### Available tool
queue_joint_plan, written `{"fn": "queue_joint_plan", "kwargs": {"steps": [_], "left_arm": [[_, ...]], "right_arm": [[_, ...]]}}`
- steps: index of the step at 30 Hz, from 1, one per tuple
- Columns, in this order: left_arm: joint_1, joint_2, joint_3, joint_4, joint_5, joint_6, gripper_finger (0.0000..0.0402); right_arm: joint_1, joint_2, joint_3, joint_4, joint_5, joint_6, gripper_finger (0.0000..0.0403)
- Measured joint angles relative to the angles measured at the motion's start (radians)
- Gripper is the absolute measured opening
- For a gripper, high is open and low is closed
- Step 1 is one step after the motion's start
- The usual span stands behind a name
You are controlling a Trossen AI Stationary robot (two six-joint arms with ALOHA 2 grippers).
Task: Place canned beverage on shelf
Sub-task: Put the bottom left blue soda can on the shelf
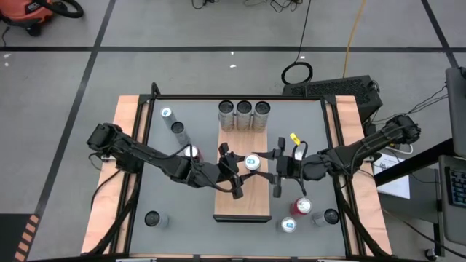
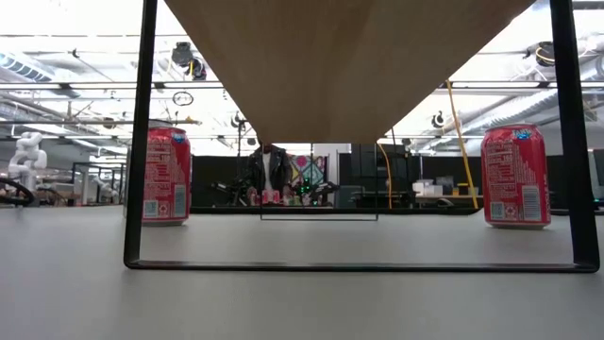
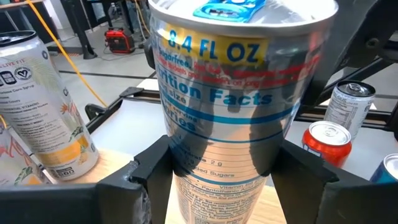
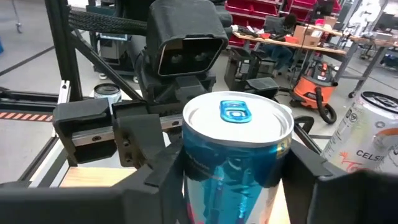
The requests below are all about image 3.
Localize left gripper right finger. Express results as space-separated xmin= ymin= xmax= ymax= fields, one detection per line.
xmin=272 ymin=139 xmax=398 ymax=224

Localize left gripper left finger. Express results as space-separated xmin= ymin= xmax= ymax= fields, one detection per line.
xmin=0 ymin=136 xmax=174 ymax=224

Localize silver blue Red Bull can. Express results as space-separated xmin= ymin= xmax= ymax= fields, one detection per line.
xmin=369 ymin=153 xmax=398 ymax=184
xmin=148 ymin=0 xmax=340 ymax=224

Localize wooden shelf black metal legs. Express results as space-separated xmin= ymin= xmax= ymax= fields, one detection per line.
xmin=30 ymin=148 xmax=289 ymax=224

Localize red soda can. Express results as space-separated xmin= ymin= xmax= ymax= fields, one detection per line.
xmin=301 ymin=120 xmax=353 ymax=169

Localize red black power unit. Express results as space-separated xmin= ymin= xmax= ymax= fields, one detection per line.
xmin=104 ymin=27 xmax=136 ymax=54

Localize yellow cable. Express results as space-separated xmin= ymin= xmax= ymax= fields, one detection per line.
xmin=26 ymin=0 xmax=108 ymax=108

